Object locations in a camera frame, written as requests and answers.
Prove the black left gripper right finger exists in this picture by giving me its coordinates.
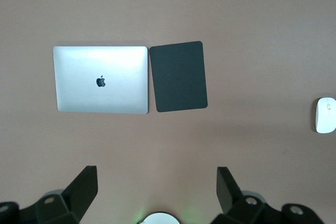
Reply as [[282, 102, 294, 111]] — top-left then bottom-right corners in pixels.
[[212, 166, 324, 224]]

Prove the silver closed laptop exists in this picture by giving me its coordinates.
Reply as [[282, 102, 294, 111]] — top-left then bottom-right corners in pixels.
[[52, 46, 149, 115]]

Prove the white computer mouse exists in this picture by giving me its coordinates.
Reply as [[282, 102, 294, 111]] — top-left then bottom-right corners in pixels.
[[314, 97, 336, 134]]

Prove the black mouse pad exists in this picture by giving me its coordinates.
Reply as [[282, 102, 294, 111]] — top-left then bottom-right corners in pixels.
[[149, 40, 208, 113]]

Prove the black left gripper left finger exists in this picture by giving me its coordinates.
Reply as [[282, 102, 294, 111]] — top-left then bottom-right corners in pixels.
[[20, 165, 99, 224]]

